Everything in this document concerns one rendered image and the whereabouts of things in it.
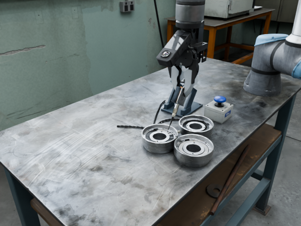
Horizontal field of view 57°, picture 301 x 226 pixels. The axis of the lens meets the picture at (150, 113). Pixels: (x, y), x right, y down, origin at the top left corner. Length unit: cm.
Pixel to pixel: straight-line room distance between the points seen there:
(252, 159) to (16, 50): 171
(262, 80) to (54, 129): 80
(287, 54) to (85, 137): 74
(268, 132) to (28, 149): 107
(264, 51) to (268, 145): 44
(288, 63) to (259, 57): 13
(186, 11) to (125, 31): 206
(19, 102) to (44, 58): 39
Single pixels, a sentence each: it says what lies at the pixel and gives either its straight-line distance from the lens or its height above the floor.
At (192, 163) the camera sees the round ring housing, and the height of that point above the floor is 82.
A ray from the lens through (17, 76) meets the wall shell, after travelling 225.
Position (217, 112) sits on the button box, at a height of 84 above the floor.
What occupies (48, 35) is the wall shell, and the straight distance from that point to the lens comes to 230.
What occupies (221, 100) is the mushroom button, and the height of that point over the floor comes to 87.
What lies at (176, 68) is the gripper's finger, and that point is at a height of 100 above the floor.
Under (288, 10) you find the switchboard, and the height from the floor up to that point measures 73.
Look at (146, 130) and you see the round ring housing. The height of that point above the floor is 83.
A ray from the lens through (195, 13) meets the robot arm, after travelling 74.
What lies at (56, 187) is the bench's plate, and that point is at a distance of 71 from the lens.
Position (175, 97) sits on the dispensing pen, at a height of 93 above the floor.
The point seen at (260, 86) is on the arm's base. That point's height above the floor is 84.
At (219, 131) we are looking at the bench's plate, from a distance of 90.
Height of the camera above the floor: 126
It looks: 28 degrees down
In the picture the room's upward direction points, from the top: straight up
